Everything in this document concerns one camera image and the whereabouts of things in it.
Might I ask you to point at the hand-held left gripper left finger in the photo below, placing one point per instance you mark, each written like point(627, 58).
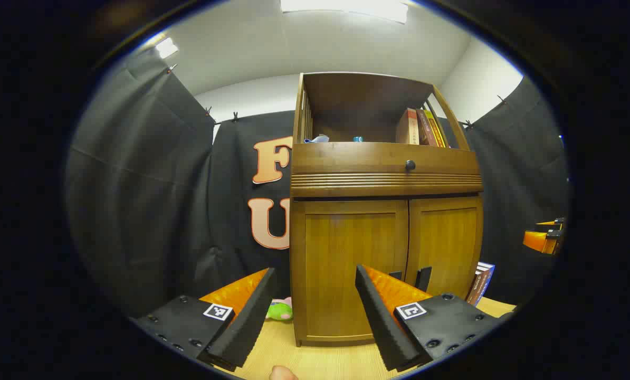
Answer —
point(251, 316)

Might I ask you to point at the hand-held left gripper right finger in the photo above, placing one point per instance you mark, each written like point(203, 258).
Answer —
point(381, 322)

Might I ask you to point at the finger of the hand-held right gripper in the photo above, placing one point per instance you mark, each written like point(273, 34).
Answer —
point(535, 241)

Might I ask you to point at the wooden shoe cabinet door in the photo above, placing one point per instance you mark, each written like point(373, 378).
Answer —
point(447, 243)
point(341, 264)

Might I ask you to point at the wooden double-door shoe cabinet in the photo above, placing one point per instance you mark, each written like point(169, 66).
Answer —
point(362, 100)

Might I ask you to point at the green plush toy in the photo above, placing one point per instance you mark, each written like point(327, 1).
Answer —
point(279, 311)

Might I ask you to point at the blue spine book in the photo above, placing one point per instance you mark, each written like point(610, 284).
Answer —
point(481, 285)

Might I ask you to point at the dark red book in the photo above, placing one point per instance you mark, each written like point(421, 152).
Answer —
point(426, 129)

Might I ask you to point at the wooden drawer with black knob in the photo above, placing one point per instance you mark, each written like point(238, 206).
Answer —
point(346, 163)

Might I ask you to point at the brown book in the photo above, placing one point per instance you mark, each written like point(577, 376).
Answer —
point(406, 126)

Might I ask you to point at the black backdrop cloth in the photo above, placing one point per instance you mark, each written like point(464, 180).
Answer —
point(135, 184)

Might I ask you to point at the white and blue small item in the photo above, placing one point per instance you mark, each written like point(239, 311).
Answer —
point(317, 139)

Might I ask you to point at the small ceiling light panel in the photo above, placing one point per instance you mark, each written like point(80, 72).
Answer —
point(166, 47)

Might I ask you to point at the large ceiling light panel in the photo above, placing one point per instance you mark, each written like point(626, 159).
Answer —
point(346, 8)

